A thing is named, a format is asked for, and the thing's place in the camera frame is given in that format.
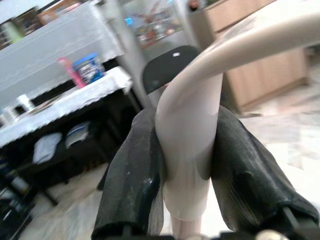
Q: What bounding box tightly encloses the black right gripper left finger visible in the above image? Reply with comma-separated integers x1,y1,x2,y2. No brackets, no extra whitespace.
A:
91,107,167,240

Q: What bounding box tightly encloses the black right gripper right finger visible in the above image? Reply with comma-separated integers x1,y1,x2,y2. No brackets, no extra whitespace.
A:
211,106,320,232

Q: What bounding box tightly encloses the white folded laundry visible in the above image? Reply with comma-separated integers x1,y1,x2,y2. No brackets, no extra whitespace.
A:
65,121,91,148
33,132,63,165

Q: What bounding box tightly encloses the table with white tablecloth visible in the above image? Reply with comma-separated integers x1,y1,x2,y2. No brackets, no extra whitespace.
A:
0,66,141,208

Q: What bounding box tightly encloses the light wooden cabinet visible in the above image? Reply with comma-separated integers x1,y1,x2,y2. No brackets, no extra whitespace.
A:
192,0,311,115

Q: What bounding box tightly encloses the blue printed box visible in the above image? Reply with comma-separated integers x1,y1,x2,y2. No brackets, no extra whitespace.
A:
71,52,106,85

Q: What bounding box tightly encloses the pink bottle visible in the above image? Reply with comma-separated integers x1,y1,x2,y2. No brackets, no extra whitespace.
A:
57,56,86,88

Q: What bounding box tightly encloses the white cup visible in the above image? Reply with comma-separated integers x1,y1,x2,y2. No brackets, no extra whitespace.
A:
16,94,35,111

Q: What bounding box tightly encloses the clear drinking glass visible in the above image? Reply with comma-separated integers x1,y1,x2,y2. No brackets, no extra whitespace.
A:
0,107,18,126

